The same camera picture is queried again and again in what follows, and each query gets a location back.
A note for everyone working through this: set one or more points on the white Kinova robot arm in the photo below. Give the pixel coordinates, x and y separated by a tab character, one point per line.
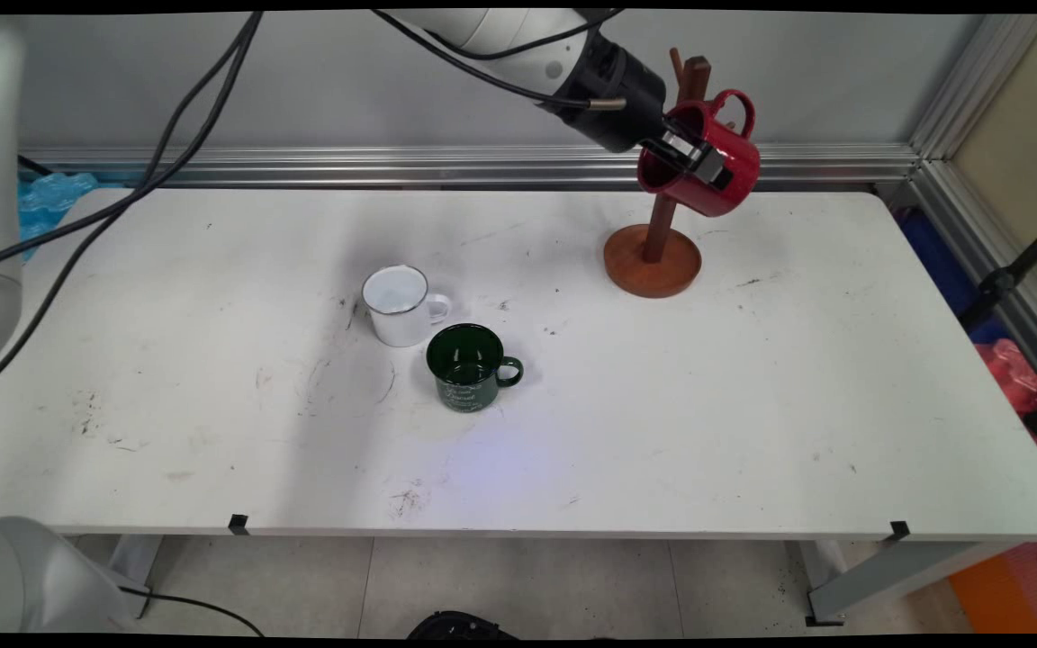
500	31

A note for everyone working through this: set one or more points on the black object on floor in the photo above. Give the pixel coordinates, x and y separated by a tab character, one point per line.
460	625

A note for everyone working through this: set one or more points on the orange floor object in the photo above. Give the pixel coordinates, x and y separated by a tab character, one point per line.
991	594

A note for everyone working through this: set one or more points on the grey metal table leg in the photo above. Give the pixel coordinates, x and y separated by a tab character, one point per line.
133	567
879	580

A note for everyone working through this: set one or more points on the rounded white machine housing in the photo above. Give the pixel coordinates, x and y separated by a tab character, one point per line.
32	576

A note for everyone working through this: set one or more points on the black tripod stand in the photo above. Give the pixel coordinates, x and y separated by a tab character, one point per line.
1009	274

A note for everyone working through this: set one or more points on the blue plastic bag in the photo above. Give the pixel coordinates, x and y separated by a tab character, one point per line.
50	202

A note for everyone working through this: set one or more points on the blue storage box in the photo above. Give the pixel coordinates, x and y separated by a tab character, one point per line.
937	261

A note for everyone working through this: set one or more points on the black table edge clip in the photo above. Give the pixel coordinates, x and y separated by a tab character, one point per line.
899	530
238	524

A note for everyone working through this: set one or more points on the red enamel mug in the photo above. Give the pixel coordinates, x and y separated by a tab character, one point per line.
734	193

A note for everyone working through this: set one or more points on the aluminium frame rail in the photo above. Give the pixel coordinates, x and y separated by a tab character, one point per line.
392	166

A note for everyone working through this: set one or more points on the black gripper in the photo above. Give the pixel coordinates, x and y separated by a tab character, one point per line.
617	90

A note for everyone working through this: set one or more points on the red plastic bag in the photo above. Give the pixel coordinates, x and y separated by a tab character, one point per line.
1014	373

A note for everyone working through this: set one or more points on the aluminium frame corner post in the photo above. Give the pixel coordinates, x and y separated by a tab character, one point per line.
960	99

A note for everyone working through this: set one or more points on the wooden mug tree stand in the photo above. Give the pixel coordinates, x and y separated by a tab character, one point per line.
653	270

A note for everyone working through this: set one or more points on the dark green enamel mug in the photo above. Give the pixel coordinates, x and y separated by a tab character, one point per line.
469	391

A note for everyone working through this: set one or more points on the white enamel mug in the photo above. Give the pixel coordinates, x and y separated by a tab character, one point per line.
401	328

